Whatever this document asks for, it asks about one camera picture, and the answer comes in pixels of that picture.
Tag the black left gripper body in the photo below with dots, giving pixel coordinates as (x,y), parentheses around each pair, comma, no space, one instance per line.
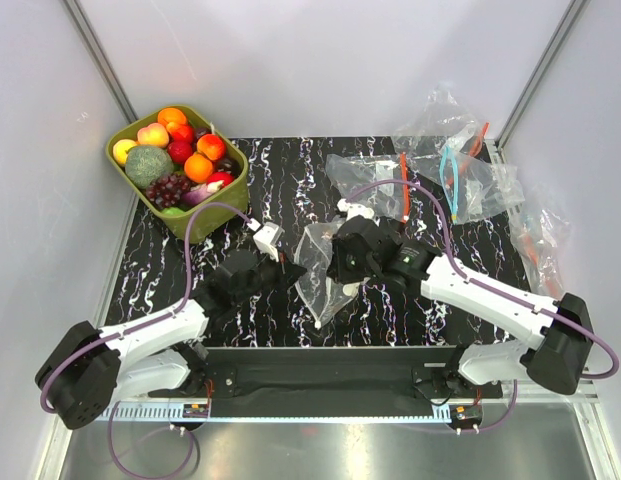
(267,274)

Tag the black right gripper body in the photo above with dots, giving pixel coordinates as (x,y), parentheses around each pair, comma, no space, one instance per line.
(349,270)

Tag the dotted clear zip bag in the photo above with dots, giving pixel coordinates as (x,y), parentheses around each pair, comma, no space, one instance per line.
(322,296)

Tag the red apple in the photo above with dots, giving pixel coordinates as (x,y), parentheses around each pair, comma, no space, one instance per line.
(220,179)

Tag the purple onion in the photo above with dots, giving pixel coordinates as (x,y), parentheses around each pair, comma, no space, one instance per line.
(201,193)

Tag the orange tangerine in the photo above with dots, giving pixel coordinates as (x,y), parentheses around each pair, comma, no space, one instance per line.
(198,168)

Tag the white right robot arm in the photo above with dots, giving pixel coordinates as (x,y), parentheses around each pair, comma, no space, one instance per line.
(551,338)

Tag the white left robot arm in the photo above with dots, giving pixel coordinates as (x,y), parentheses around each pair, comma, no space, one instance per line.
(93,368)

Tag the red zipper clear bag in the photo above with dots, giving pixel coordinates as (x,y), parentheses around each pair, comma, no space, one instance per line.
(348,174)

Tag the crumpled clear bag pile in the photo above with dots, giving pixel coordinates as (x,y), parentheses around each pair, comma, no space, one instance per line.
(537,226)

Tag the blue zipper clear bag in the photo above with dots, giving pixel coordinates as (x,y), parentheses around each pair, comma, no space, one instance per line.
(476,190)

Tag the black marbled table mat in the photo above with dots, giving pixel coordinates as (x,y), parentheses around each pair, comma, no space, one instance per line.
(288,185)

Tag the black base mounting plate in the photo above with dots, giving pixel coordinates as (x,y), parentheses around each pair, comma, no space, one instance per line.
(335,371)

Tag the dark plum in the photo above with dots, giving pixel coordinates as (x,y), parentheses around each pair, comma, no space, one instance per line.
(229,165)

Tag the green vegetable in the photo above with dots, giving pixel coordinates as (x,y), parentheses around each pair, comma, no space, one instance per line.
(172,212)

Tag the dark purple grape bunch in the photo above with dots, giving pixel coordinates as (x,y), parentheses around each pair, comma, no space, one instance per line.
(166,191)

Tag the olive green plastic bin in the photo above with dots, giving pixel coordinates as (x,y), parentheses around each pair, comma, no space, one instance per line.
(218,209)

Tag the red strawberry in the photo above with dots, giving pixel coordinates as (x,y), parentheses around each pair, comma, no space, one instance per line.
(179,151)

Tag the red orange fruit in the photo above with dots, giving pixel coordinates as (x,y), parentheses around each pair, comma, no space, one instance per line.
(181,132)

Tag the green broccoli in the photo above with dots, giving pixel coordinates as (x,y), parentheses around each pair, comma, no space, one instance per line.
(147,163)

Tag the pink yellow peach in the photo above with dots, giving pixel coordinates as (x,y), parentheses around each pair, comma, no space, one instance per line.
(155,134)

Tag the orange at bin back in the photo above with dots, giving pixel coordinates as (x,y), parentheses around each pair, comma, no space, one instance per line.
(169,115)

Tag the yellow lemon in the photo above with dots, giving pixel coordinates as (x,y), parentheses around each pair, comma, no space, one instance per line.
(121,149)

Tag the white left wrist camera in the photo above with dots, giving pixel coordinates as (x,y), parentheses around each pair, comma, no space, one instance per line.
(265,237)

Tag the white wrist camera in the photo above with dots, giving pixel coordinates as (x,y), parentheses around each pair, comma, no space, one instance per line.
(265,237)
(350,210)

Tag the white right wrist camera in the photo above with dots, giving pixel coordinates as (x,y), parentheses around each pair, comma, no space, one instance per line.
(350,210)

